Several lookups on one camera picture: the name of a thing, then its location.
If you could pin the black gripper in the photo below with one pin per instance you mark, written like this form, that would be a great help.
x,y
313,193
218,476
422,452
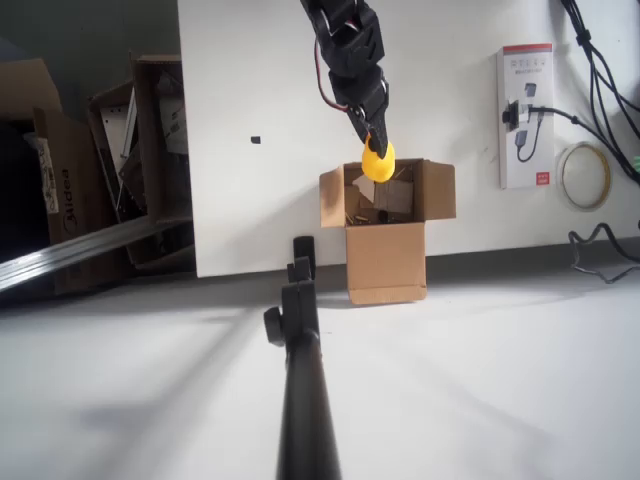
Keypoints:
x,y
366,96

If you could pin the yellow rubber duck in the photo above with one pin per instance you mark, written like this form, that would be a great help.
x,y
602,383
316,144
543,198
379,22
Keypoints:
x,y
375,170

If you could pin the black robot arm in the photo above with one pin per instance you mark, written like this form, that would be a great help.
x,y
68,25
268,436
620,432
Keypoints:
x,y
345,30

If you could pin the open brown cardboard box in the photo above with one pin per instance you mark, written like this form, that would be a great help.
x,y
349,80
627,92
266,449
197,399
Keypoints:
x,y
385,260

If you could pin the white and red product box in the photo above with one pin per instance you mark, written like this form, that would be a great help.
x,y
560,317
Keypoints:
x,y
530,85

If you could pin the cardboard box of metal parts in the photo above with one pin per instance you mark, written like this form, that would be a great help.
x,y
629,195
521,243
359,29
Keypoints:
x,y
147,125

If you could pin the large Midea cardboard box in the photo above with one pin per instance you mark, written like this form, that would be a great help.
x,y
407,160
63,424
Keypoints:
x,y
75,200

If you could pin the white paper scrap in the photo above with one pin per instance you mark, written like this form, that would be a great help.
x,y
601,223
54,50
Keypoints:
x,y
367,192

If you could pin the grey-brown cardboard sheet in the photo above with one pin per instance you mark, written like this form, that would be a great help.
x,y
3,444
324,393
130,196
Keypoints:
x,y
397,197

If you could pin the small black piece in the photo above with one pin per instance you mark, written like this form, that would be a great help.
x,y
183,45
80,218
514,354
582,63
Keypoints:
x,y
256,140

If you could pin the small black webcam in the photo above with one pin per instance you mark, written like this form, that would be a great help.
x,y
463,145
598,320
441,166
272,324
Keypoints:
x,y
511,117

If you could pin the yellowish clear tape roll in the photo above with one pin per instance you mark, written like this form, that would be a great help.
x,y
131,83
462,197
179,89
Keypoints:
x,y
606,177

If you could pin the green connector block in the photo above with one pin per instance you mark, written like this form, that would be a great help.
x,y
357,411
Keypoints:
x,y
636,165

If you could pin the silver aluminium extrusion bar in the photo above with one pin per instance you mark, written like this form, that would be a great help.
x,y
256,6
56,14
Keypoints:
x,y
75,250

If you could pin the white printed label strip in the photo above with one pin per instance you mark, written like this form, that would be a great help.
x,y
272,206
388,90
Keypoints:
x,y
44,165

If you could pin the perforated metal bracket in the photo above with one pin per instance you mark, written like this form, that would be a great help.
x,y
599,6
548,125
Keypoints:
x,y
117,125

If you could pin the black camera stand pole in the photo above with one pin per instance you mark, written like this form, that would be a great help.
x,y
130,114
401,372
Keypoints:
x,y
305,400

